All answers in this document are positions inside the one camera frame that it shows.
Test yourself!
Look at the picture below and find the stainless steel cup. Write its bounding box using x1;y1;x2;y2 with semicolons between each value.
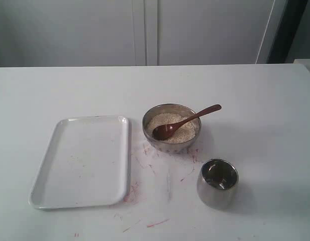
197;158;239;210

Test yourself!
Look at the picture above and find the white cabinet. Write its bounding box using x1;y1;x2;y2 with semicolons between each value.
0;1;287;67

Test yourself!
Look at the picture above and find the white rectangular tray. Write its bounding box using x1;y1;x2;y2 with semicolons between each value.
29;115;130;209

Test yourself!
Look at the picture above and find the brown wooden spoon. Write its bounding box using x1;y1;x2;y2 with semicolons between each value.
152;104;222;141

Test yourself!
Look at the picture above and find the white rice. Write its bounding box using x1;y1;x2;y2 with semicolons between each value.
146;113;196;144

